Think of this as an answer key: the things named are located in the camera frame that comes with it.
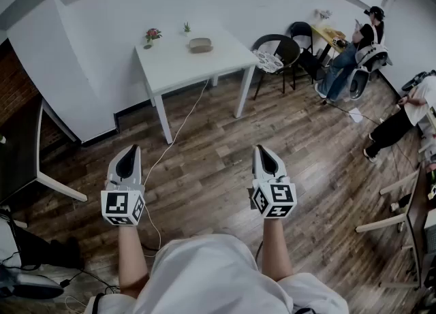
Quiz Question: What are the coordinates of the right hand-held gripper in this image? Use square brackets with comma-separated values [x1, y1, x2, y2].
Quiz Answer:
[247, 144, 298, 219]

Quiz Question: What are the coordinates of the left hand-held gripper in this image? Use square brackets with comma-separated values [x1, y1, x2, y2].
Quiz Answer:
[100, 144, 146, 227]

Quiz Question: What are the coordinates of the person's right forearm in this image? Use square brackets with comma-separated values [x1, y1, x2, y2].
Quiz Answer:
[260, 216, 295, 283]

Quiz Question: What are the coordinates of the person's left forearm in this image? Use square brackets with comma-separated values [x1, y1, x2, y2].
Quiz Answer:
[117, 224, 151, 299]

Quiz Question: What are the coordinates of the white paper sheet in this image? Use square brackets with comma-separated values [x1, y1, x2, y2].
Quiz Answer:
[347, 107, 365, 124]

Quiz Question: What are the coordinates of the patterned seat cushion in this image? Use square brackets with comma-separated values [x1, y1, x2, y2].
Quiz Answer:
[252, 50, 285, 73]

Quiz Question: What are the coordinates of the dark table with pale legs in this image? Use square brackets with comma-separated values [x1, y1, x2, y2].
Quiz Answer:
[0, 99, 89, 205]

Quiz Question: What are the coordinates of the white table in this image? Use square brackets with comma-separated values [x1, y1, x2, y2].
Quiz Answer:
[134, 27, 260, 145]

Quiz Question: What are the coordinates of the person's white shirt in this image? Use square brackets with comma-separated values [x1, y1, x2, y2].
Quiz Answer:
[84, 234, 349, 314]

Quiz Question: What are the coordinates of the red flower pot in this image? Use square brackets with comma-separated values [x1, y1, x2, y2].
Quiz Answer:
[143, 27, 164, 49]

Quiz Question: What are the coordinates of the black folding chair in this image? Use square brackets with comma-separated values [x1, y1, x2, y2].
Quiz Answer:
[290, 21, 328, 86]

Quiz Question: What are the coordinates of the yellow table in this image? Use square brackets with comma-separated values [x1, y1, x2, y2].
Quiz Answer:
[310, 23, 349, 60]

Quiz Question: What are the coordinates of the grey rounded device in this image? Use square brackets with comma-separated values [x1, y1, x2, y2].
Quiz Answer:
[0, 264, 65, 300]

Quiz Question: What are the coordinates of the wooden table with pale legs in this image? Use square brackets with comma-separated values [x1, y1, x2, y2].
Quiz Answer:
[355, 165, 436, 290]

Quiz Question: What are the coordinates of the white floor cable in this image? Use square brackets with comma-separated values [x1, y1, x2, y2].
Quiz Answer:
[142, 78, 211, 251]

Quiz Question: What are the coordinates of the black floor cable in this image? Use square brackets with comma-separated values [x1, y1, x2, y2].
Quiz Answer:
[0, 249, 121, 296]

